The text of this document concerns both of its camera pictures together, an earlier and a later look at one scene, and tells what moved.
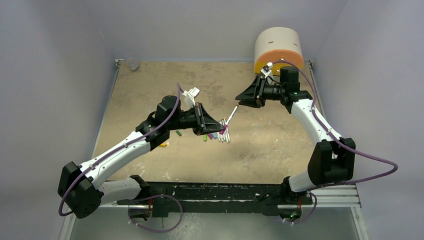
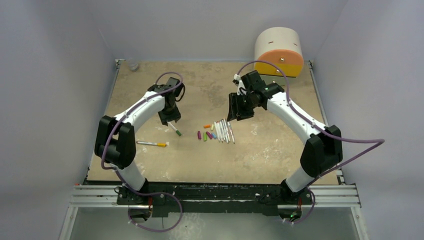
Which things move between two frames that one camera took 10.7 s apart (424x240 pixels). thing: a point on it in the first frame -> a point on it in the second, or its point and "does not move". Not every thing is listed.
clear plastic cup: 133,64 does not move
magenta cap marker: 226,131 does not move
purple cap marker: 224,128 -> 231,131
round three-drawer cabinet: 277,47 does not move
